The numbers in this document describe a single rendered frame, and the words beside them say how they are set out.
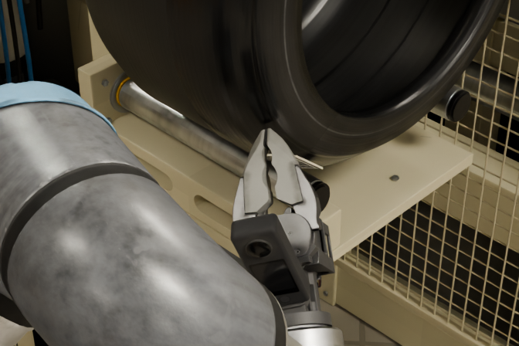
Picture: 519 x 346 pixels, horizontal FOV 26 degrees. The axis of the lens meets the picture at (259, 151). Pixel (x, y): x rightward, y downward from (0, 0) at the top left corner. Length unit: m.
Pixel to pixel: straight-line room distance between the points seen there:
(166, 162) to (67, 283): 0.79
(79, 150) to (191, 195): 0.72
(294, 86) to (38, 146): 0.50
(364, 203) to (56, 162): 0.82
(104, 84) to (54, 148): 0.78
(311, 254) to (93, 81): 0.47
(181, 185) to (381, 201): 0.26
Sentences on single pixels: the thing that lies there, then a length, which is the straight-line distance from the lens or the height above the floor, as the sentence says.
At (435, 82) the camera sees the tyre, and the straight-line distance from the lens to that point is 1.39.
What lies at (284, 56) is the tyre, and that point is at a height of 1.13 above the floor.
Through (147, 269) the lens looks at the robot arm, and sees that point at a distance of 0.65.
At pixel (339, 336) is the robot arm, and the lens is 1.12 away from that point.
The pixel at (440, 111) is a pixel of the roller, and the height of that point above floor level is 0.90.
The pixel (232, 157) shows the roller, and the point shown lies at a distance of 1.36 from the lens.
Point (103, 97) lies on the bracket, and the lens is 1.50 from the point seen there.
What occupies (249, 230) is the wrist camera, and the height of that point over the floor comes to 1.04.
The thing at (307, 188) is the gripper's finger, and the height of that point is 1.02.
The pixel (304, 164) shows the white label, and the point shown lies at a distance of 1.25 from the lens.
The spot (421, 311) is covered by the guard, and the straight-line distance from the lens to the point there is 2.04.
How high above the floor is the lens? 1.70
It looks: 35 degrees down
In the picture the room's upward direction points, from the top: straight up
